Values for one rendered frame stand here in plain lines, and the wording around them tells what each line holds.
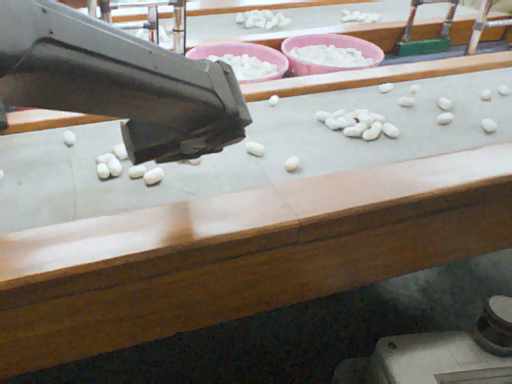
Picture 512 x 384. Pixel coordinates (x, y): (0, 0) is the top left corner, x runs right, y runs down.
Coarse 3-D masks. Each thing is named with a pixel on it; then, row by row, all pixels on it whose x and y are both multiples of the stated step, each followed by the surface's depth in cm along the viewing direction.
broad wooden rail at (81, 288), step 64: (256, 192) 72; (320, 192) 73; (384, 192) 73; (448, 192) 74; (0, 256) 60; (64, 256) 61; (128, 256) 61; (192, 256) 64; (256, 256) 68; (320, 256) 72; (384, 256) 77; (448, 256) 83; (0, 320) 59; (64, 320) 63; (128, 320) 67; (192, 320) 71
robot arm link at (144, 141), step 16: (128, 128) 53; (144, 128) 52; (160, 128) 53; (176, 128) 53; (240, 128) 49; (128, 144) 55; (144, 144) 52; (160, 144) 54; (176, 144) 55; (208, 144) 53; (224, 144) 50; (144, 160) 55
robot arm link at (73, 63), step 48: (0, 0) 21; (48, 0) 24; (0, 48) 19; (48, 48) 23; (96, 48) 26; (144, 48) 32; (0, 96) 20; (48, 96) 26; (96, 96) 29; (144, 96) 32; (192, 96) 38; (240, 96) 50
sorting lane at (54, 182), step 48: (336, 96) 108; (384, 96) 108; (432, 96) 108; (0, 144) 89; (48, 144) 89; (96, 144) 89; (240, 144) 90; (288, 144) 90; (336, 144) 90; (384, 144) 90; (432, 144) 90; (480, 144) 90; (0, 192) 76; (48, 192) 76; (96, 192) 76; (144, 192) 76; (192, 192) 76
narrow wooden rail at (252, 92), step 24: (360, 72) 114; (384, 72) 114; (408, 72) 114; (432, 72) 116; (456, 72) 119; (264, 96) 105; (288, 96) 107; (24, 120) 92; (48, 120) 93; (72, 120) 94; (96, 120) 96
